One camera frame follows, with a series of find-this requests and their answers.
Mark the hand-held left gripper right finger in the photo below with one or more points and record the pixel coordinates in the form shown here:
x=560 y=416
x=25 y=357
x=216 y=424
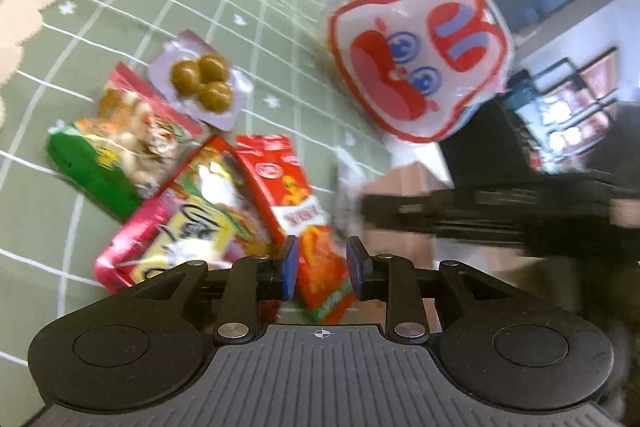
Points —
x=355 y=267

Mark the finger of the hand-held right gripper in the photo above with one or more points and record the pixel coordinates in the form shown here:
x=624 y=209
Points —
x=410 y=209

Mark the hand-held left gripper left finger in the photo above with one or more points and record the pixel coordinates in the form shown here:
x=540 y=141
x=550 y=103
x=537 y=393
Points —
x=290 y=267

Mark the small clear packet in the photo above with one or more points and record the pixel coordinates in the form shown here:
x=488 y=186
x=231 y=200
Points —
x=350 y=187

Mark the red packet with white label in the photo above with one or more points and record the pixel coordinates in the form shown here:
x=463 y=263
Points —
x=280 y=187

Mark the pink yellow snack packet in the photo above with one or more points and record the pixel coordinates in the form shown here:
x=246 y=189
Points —
x=200 y=217

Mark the purple packet with brown balls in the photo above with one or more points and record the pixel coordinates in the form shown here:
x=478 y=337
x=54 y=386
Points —
x=200 y=82

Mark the green peanut packet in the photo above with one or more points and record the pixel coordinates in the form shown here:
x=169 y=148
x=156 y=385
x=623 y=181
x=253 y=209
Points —
x=100 y=157

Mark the black fish tank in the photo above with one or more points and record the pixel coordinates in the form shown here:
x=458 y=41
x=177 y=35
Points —
x=500 y=142

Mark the red white rabbit face bag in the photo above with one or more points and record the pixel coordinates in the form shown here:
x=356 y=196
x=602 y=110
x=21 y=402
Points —
x=420 y=57

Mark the green checked tablecloth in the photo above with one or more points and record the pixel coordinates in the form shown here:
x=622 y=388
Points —
x=250 y=57

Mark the red framed wall picture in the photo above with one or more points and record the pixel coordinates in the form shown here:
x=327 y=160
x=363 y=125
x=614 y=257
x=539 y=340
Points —
x=575 y=107

